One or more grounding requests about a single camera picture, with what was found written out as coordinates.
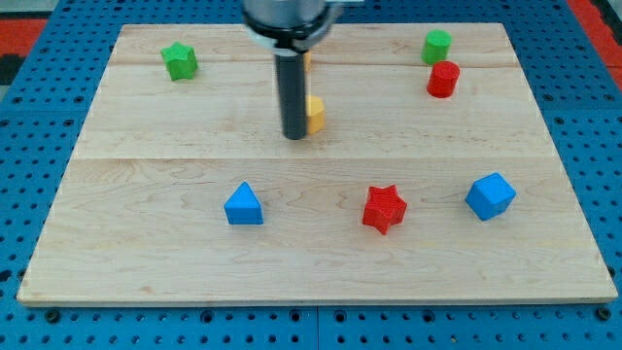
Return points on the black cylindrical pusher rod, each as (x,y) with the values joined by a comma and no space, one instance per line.
(290,78)

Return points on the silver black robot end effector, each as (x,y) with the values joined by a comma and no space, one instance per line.
(289,25)

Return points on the yellow hexagon block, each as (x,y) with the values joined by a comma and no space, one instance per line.
(316,114)

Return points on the yellow block behind rod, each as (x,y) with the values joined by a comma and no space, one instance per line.
(307,60)

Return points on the green star block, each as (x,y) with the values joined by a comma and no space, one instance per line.
(180,61)

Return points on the blue triangle block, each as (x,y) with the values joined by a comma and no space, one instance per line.
(243,207)

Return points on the green cylinder block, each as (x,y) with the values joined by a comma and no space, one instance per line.
(436,46)

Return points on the red cylinder block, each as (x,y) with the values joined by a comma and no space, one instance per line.
(443,79)

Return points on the red star block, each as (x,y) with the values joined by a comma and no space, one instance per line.
(383,208)

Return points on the light wooden board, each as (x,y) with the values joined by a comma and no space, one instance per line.
(139,219)

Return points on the blue cube block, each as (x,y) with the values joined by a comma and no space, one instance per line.
(490,196)

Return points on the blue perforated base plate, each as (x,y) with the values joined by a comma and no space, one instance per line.
(46,105)

